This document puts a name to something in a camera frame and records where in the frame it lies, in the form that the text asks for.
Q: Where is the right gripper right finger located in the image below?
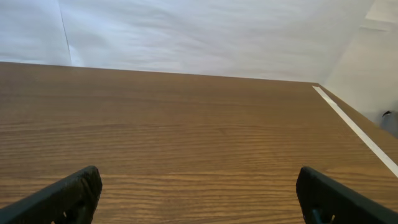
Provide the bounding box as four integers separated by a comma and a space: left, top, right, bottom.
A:
295, 166, 398, 224

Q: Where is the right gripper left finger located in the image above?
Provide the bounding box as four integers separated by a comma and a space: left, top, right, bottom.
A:
0, 165, 103, 224

